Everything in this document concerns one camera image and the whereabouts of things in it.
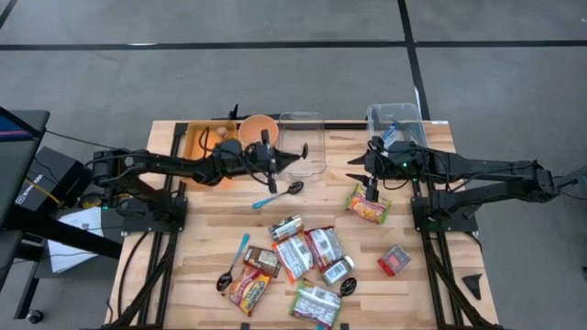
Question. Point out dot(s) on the narrow clear plastic container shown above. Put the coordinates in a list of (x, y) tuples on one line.
[(316, 137)]

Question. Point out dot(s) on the lime chili ramen packet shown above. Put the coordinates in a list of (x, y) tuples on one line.
[(316, 304)]

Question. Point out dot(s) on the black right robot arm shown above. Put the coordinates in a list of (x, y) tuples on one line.
[(486, 169)]

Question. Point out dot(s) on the black box white logo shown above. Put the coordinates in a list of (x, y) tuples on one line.
[(50, 176)]

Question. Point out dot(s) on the jar with white label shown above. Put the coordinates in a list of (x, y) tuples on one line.
[(337, 271)]

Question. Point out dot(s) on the black clamp bracket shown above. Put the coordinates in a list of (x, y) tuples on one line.
[(234, 113)]

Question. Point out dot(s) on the orange bowl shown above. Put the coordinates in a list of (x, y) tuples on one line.
[(250, 130)]

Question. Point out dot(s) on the small red box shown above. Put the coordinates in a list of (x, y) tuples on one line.
[(393, 261)]

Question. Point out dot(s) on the black side desk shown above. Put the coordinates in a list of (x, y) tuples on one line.
[(18, 183)]

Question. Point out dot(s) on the orange rectangular tray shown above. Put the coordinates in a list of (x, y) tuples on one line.
[(190, 137)]

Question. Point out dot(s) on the white paper sheet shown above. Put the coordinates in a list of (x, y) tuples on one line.
[(75, 238)]

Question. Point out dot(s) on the brown foil packet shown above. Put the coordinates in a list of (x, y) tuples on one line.
[(262, 259)]

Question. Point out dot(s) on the wide clear plastic bin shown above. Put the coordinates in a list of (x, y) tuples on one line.
[(406, 120)]

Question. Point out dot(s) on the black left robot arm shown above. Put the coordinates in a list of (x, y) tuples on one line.
[(174, 162)]

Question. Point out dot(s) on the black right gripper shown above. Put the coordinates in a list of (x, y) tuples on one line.
[(399, 160)]

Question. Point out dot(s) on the orange ramen packet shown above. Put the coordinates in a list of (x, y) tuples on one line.
[(293, 256)]

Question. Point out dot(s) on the yellow green noodle packet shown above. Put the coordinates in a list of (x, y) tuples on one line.
[(362, 212)]

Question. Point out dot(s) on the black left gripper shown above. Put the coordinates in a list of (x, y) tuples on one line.
[(259, 156)]

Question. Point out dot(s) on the red white ramen packet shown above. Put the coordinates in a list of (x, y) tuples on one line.
[(324, 245)]

